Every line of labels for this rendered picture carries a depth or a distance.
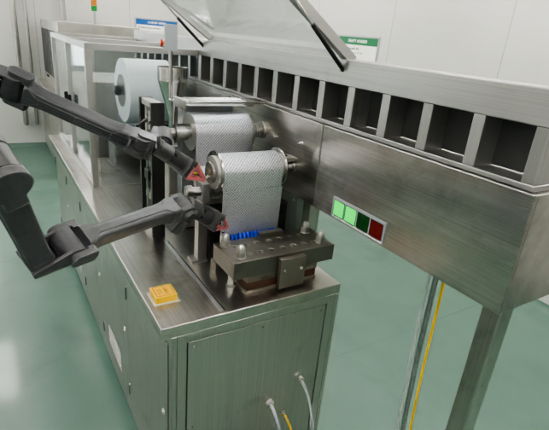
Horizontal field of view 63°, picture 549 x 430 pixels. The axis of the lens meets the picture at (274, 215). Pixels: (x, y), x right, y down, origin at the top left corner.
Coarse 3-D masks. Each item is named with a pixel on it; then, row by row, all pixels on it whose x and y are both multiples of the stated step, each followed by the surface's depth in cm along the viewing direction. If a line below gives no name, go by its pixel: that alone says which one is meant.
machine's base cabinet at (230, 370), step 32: (64, 192) 310; (96, 288) 240; (128, 288) 172; (96, 320) 255; (128, 320) 180; (256, 320) 147; (288, 320) 155; (320, 320) 164; (128, 352) 188; (160, 352) 144; (192, 352) 138; (224, 352) 145; (256, 352) 153; (288, 352) 161; (320, 352) 170; (128, 384) 196; (160, 384) 149; (192, 384) 143; (224, 384) 150; (256, 384) 158; (288, 384) 168; (320, 384) 178; (160, 416) 154; (192, 416) 148; (224, 416) 156; (256, 416) 165; (288, 416) 175
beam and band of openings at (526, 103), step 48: (192, 48) 241; (240, 48) 196; (288, 96) 180; (336, 96) 155; (384, 96) 129; (432, 96) 115; (480, 96) 103; (528, 96) 94; (432, 144) 120; (480, 144) 106; (528, 144) 103
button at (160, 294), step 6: (150, 288) 143; (156, 288) 144; (162, 288) 144; (168, 288) 144; (150, 294) 143; (156, 294) 140; (162, 294) 141; (168, 294) 141; (174, 294) 142; (156, 300) 139; (162, 300) 140; (168, 300) 141
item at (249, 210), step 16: (224, 192) 152; (240, 192) 155; (256, 192) 159; (272, 192) 163; (224, 208) 155; (240, 208) 158; (256, 208) 162; (272, 208) 166; (224, 224) 157; (240, 224) 161; (256, 224) 165; (272, 224) 169
